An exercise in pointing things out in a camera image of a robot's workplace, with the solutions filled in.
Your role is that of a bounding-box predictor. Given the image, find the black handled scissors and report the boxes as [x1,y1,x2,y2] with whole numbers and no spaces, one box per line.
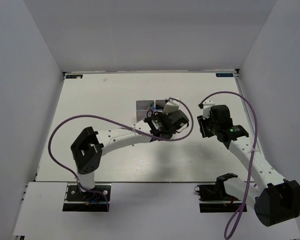
[145,111,156,122]

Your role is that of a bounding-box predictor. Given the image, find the green highlighter marker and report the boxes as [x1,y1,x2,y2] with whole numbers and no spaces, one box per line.
[155,104,164,111]

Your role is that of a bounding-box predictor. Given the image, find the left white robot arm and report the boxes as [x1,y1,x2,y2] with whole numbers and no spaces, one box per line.
[70,110,189,200]

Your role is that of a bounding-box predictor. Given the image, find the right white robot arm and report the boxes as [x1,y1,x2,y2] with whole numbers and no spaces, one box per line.
[197,101,300,227]

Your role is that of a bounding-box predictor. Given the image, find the right white compartment organizer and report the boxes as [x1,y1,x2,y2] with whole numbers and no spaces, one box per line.
[154,99,167,112]

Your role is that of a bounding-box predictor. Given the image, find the white compartment organizer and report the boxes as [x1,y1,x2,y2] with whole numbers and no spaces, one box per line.
[154,99,167,112]
[135,100,155,122]

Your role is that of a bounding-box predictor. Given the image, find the left white compartment organizer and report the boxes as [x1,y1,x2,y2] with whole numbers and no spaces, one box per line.
[135,100,155,122]

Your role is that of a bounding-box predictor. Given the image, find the right blue corner label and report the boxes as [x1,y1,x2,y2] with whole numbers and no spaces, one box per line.
[215,72,234,78]

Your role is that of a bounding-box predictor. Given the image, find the blue corner label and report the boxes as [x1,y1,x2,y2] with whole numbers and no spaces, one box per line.
[65,74,83,79]
[215,72,234,78]

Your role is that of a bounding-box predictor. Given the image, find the left blue corner label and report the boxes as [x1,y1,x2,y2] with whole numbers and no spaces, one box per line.
[65,74,83,79]

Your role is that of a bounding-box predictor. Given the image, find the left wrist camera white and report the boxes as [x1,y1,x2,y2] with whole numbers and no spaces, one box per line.
[162,97,180,114]

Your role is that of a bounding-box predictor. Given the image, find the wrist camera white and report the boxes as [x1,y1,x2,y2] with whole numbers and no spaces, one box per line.
[162,97,180,114]
[198,98,215,120]

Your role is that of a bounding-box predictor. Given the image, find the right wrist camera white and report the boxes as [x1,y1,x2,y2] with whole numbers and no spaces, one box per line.
[198,98,215,120]

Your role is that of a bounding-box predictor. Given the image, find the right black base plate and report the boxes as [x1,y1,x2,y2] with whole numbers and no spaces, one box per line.
[194,184,242,214]

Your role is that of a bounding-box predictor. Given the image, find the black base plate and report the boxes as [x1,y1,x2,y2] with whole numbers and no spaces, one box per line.
[194,184,242,214]
[62,184,108,213]

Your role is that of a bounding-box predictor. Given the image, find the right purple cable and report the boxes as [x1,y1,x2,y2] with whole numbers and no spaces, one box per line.
[199,91,258,240]

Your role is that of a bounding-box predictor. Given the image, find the purple cable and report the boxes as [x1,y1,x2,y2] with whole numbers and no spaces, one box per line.
[48,97,195,212]
[199,91,258,240]

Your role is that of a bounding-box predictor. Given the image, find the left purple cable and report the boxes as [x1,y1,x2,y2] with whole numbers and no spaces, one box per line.
[48,97,195,212]

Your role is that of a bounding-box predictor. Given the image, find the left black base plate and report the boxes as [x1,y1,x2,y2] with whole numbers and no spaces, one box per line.
[62,184,108,213]

